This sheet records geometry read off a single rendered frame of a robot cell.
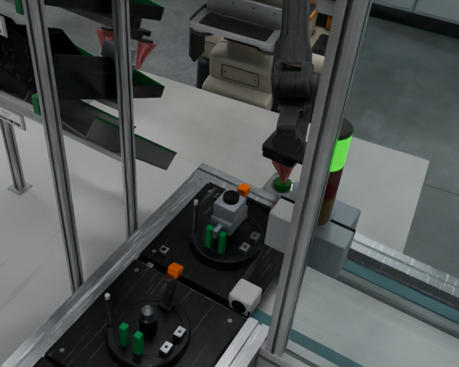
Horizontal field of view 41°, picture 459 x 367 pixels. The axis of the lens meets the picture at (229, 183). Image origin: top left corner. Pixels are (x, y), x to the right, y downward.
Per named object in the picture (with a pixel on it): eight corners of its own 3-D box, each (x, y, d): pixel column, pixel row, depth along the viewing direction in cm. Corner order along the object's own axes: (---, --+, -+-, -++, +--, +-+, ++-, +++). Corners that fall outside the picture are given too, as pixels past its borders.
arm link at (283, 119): (318, 69, 115) (274, 68, 117) (310, 103, 107) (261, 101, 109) (320, 121, 123) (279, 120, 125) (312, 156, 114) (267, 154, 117)
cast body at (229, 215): (227, 207, 119) (230, 180, 114) (247, 216, 117) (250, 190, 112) (204, 233, 113) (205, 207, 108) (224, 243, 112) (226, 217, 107)
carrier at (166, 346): (135, 265, 116) (132, 220, 107) (244, 325, 108) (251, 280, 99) (44, 360, 100) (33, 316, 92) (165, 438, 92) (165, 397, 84)
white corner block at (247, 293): (239, 290, 113) (241, 276, 111) (261, 301, 112) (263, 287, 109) (226, 307, 110) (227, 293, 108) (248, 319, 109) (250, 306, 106)
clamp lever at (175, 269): (165, 298, 105) (174, 261, 102) (174, 303, 105) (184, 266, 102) (153, 306, 102) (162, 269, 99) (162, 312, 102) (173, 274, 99)
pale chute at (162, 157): (124, 143, 136) (135, 125, 136) (167, 170, 131) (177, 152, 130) (38, 106, 111) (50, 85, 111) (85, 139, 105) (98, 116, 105)
